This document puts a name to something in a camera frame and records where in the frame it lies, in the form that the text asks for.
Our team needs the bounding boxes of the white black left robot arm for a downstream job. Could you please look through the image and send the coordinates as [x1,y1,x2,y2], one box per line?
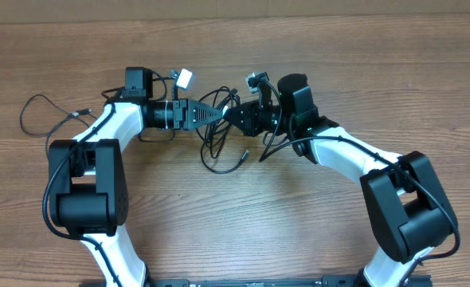
[42,67,227,286]

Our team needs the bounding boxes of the thin black cable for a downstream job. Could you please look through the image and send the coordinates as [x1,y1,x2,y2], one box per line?
[18,93,100,160]

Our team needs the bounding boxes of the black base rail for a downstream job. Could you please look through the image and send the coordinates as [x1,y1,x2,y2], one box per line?
[119,275,368,287]

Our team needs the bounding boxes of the black cable bundle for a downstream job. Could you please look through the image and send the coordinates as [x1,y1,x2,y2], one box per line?
[197,85,251,175]

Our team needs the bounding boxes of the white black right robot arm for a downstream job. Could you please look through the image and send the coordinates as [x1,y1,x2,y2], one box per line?
[223,73,460,286]

